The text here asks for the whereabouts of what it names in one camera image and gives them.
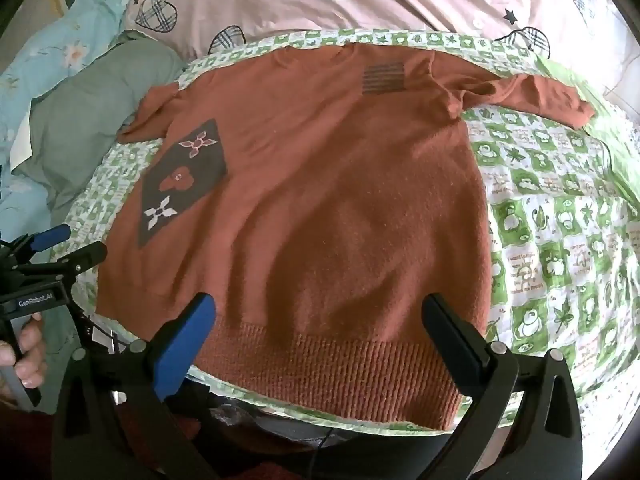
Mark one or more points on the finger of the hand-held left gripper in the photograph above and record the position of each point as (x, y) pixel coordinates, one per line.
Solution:
(50, 236)
(80, 257)

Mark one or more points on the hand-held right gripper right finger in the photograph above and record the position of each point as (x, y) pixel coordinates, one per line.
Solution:
(457, 347)

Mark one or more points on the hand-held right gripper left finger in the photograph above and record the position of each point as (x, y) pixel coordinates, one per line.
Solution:
(184, 345)

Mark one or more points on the rust orange knit sweater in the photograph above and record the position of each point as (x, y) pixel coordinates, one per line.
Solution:
(320, 220)

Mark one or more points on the person's left hand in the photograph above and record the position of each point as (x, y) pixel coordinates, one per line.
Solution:
(30, 360)

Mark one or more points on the white paper sheet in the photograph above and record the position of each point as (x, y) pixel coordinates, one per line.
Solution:
(22, 142)

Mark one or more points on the grey-green pillow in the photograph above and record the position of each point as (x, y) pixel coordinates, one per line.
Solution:
(95, 125)

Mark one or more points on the person's dark clothing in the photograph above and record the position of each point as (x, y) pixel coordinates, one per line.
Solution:
(300, 455)

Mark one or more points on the green checked printed blanket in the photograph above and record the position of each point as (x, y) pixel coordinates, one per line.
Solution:
(540, 210)

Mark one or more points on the light blue floral cloth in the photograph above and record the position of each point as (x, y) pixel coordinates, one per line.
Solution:
(55, 55)

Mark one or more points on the pink duvet with plaid hearts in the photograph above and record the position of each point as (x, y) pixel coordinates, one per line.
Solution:
(380, 0)

